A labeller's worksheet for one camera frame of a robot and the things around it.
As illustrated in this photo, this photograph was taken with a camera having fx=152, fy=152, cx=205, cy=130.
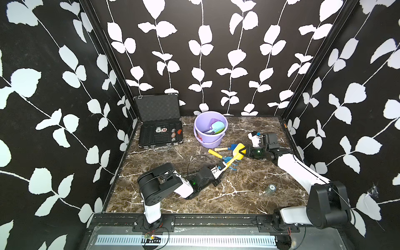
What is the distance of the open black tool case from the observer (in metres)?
1.03

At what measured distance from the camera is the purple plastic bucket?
922 mm

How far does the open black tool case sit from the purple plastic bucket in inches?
6.8
